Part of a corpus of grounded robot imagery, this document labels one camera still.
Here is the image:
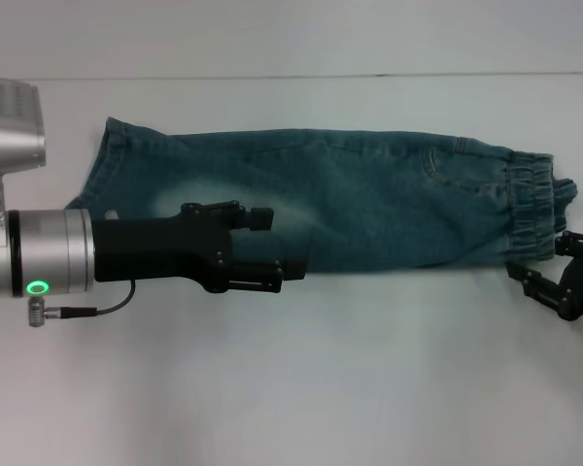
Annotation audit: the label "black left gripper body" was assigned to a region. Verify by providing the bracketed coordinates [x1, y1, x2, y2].
[91, 202, 235, 295]

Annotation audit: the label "blue denim shorts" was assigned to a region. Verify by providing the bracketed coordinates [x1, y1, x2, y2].
[67, 115, 580, 273]

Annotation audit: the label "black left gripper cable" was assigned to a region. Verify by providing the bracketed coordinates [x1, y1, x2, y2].
[26, 281, 138, 328]

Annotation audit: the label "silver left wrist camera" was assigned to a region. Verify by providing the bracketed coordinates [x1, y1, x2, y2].
[0, 76, 48, 186]

